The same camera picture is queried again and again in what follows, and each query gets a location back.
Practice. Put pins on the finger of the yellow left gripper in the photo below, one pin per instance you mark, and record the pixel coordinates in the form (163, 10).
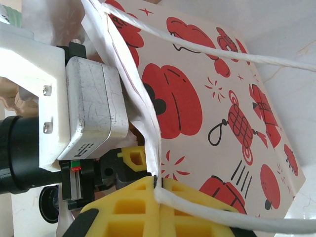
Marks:
(134, 158)

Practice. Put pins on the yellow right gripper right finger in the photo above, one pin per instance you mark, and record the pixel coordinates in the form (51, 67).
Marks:
(187, 229)

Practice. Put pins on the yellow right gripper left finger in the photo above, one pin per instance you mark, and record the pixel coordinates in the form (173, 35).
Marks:
(145, 195)

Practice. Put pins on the white paper bag red print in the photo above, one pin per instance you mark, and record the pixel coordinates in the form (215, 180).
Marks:
(197, 74)

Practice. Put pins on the tan pulp cup carrier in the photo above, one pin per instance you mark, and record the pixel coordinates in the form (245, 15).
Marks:
(22, 103)

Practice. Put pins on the green holder cup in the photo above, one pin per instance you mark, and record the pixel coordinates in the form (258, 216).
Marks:
(13, 17)

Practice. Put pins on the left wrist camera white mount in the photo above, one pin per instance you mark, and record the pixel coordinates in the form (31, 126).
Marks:
(89, 103)

